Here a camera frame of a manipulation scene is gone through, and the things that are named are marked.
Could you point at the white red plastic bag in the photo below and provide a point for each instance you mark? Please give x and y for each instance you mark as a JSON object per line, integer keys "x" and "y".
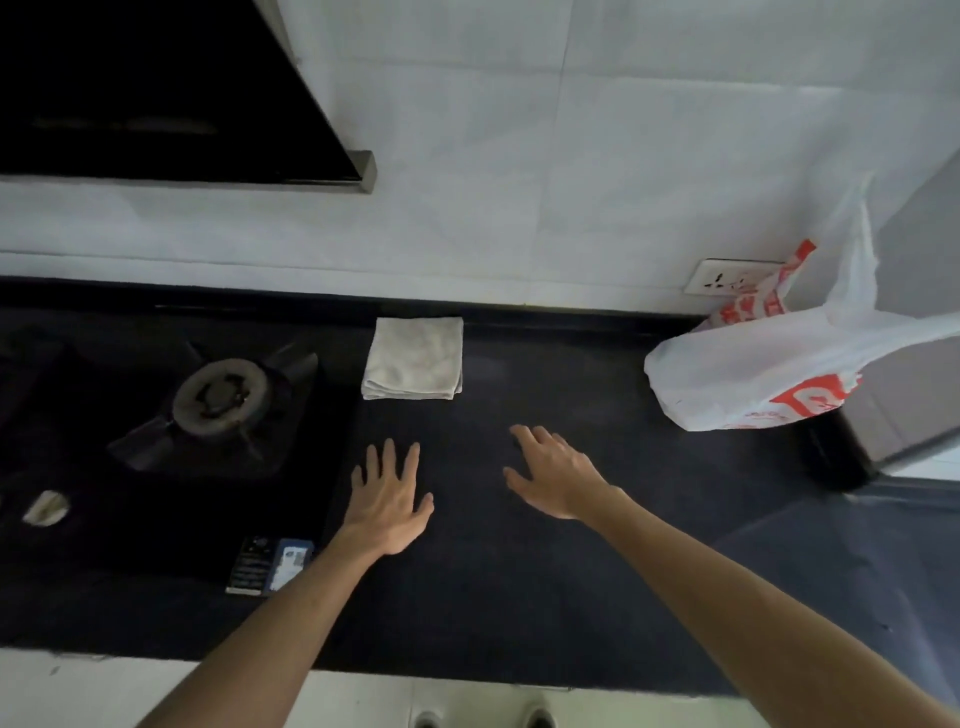
{"x": 750, "y": 367}

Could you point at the blue white label sticker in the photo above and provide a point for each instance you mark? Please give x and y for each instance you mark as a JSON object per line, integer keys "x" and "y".
{"x": 289, "y": 564}

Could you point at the person's right shoe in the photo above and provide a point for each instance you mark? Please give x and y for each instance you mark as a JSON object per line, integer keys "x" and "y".
{"x": 541, "y": 718}

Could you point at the black iron pan support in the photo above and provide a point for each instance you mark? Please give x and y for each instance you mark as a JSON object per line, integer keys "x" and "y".
{"x": 142, "y": 446}

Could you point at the white wall socket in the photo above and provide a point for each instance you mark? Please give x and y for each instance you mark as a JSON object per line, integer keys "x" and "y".
{"x": 724, "y": 277}

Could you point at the round metal stove burner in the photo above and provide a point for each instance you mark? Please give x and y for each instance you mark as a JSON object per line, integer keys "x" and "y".
{"x": 221, "y": 396}

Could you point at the person's right thumb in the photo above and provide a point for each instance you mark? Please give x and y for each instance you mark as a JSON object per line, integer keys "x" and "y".
{"x": 516, "y": 481}

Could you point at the person's right forearm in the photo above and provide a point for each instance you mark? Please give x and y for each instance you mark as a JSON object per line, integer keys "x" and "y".
{"x": 735, "y": 615}

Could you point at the black range hood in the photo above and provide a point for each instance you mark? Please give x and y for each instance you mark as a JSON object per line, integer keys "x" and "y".
{"x": 157, "y": 90}

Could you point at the grey metal appliance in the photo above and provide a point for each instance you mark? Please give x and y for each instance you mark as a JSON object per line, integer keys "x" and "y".
{"x": 922, "y": 375}

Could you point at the folded white cloth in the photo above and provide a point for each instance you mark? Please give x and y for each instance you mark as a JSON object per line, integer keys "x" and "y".
{"x": 412, "y": 358}

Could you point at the person's left thumb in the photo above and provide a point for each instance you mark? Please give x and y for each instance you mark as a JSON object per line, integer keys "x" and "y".
{"x": 424, "y": 510}

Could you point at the silver stove knob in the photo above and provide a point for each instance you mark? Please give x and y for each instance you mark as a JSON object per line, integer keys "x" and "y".
{"x": 45, "y": 508}

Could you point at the black glass gas stove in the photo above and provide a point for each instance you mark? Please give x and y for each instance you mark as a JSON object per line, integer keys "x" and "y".
{"x": 112, "y": 517}

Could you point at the person's left little finger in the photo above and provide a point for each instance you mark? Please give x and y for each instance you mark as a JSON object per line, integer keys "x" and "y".
{"x": 358, "y": 478}

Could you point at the person's right middle finger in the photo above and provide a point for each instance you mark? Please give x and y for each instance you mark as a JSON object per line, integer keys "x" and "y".
{"x": 547, "y": 439}

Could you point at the person's left forearm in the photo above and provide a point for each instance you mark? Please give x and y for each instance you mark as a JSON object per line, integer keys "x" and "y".
{"x": 277, "y": 622}

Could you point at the person's left hand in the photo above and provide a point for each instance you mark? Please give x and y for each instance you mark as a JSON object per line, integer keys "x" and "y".
{"x": 384, "y": 506}

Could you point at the person's left middle finger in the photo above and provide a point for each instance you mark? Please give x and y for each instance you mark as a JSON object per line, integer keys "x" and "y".
{"x": 391, "y": 461}

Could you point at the black label sticker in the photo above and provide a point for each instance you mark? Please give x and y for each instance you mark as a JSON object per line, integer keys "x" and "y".
{"x": 250, "y": 566}

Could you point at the person's right hand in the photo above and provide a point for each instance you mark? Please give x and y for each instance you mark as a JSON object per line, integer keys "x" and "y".
{"x": 559, "y": 476}

